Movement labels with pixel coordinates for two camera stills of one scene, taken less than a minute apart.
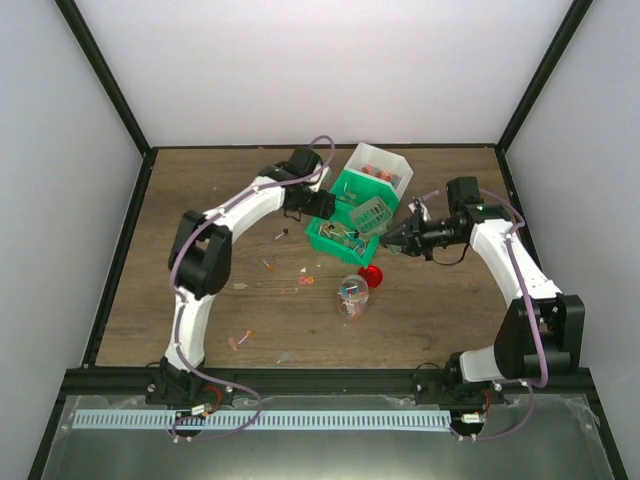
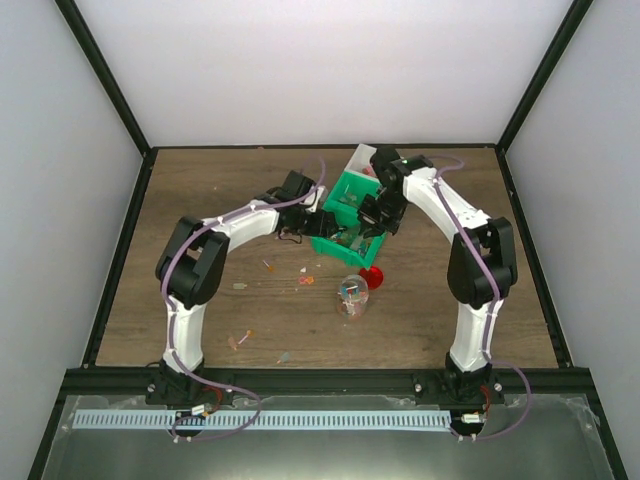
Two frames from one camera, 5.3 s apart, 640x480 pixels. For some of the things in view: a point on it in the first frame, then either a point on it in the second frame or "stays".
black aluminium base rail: [166, 381] stays
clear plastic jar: [353, 296] stays
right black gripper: [412, 239] -> [367, 221]
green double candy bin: [336, 236] stays
